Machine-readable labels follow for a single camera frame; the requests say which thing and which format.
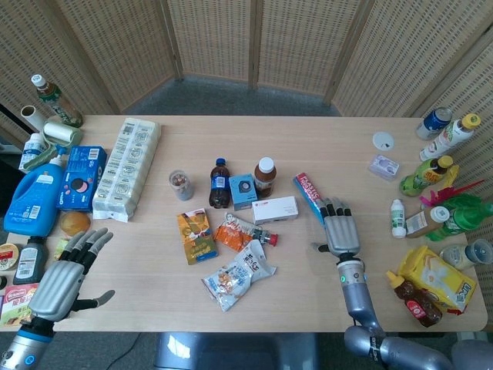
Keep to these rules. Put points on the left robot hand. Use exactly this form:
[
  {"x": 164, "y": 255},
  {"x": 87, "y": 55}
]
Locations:
[{"x": 58, "y": 285}]

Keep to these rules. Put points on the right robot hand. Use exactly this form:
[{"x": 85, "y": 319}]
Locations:
[{"x": 341, "y": 235}]

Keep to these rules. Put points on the blue plastic food wrap box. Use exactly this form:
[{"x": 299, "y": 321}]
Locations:
[{"x": 308, "y": 190}]

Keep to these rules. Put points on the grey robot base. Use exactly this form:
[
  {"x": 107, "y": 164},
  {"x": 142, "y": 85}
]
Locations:
[{"x": 231, "y": 350}]

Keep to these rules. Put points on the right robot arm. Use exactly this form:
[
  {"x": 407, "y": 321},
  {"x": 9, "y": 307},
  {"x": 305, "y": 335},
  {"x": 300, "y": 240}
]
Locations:
[{"x": 362, "y": 304}]

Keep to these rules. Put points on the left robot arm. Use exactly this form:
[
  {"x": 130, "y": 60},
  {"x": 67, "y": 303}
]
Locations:
[{"x": 23, "y": 347}]

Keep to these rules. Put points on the white tissue multipack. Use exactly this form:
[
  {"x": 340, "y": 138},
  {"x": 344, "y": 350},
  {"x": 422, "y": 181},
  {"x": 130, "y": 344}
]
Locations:
[{"x": 127, "y": 169}]

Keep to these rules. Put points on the small green yellow packet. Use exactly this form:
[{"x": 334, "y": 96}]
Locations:
[{"x": 61, "y": 250}]

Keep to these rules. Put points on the dark sauce bottle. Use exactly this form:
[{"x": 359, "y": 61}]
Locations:
[{"x": 31, "y": 262}]

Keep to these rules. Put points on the pink snack box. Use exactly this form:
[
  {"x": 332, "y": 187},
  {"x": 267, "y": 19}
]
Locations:
[{"x": 15, "y": 304}]

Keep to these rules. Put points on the small white green bottle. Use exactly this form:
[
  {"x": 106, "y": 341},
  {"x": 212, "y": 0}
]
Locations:
[{"x": 398, "y": 219}]

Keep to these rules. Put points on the round bread bun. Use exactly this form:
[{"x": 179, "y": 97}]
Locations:
[{"x": 75, "y": 223}]

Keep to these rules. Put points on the white rectangular box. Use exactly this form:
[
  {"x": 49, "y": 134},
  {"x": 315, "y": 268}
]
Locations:
[{"x": 275, "y": 210}]

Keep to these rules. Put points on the red emergency stop button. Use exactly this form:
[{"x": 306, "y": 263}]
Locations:
[{"x": 265, "y": 236}]

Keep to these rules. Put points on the clear purple case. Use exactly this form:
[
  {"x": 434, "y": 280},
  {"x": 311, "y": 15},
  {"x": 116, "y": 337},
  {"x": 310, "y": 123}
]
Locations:
[{"x": 384, "y": 167}]

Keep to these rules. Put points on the tan bottle white cap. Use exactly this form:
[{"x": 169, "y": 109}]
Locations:
[{"x": 423, "y": 221}]

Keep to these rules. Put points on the white crumpled snack bag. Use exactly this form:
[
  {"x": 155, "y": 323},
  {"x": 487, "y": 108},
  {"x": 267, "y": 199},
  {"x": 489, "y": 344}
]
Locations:
[{"x": 258, "y": 262}]

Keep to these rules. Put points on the blue detergent bottle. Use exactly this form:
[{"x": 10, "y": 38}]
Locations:
[{"x": 31, "y": 200}]

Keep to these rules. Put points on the brown tea bottle white cap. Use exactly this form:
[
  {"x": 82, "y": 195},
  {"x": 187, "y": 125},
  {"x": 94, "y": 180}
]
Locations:
[{"x": 265, "y": 179}]

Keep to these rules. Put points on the honey squeeze bottle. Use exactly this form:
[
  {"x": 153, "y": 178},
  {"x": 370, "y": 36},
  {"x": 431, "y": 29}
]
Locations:
[{"x": 416, "y": 302}]

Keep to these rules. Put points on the green bottle yellow cap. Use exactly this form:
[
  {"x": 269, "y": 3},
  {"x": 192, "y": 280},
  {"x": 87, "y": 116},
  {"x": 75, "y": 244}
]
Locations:
[{"x": 423, "y": 177}]

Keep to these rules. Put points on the white round disc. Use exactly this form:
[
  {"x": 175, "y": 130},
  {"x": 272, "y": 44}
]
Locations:
[{"x": 383, "y": 140}]

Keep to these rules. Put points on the small light blue box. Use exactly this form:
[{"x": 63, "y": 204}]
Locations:
[{"x": 243, "y": 192}]

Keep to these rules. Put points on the orange snack packet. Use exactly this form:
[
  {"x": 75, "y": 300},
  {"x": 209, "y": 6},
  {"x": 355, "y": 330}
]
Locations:
[{"x": 231, "y": 235}]

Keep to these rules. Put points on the pink feather toy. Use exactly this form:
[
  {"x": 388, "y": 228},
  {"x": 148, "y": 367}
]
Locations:
[{"x": 443, "y": 194}]

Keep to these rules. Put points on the blue cookie box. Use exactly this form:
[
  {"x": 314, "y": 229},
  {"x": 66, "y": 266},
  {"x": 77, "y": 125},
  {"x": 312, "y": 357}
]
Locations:
[{"x": 81, "y": 177}]

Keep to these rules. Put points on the white peanut snack bag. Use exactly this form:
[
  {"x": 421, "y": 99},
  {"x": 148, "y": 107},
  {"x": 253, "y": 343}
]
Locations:
[{"x": 229, "y": 283}]

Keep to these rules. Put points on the green soda bottle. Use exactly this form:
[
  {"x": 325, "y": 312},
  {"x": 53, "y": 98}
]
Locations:
[{"x": 466, "y": 216}]

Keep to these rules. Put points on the clear jar grey lid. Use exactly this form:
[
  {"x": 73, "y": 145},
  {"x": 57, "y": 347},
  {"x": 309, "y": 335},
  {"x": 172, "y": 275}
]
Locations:
[{"x": 466, "y": 254}]

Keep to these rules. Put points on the small cola bottle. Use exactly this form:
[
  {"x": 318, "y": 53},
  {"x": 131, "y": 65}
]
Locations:
[{"x": 218, "y": 185}]

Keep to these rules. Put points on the small white blue bottle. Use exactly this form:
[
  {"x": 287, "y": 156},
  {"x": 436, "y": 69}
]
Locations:
[{"x": 31, "y": 150}]

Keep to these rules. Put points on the white bottle yellow cap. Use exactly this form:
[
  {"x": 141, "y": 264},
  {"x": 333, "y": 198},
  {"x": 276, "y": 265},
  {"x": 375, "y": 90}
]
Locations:
[{"x": 447, "y": 138}]

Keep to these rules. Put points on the blue drink can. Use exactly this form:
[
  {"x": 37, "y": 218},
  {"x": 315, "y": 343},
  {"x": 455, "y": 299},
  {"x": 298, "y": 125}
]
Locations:
[{"x": 433, "y": 123}]

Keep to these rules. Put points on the green lint roller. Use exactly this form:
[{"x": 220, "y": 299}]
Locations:
[{"x": 58, "y": 138}]

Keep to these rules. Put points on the clear snack jar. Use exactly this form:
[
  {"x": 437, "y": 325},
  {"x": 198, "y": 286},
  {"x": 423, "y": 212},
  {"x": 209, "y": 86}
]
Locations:
[{"x": 182, "y": 187}]

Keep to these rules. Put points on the cardboard paper roll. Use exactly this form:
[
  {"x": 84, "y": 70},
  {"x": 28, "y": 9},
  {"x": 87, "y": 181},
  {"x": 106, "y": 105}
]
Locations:
[{"x": 32, "y": 117}]

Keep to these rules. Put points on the green tea bottle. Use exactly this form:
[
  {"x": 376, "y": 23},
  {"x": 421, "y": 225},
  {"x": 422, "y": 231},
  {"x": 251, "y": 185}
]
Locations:
[{"x": 58, "y": 102}]

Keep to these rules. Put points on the wicker folding screen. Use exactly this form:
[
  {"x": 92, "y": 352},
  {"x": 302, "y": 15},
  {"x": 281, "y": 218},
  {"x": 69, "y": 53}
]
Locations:
[{"x": 215, "y": 42}]

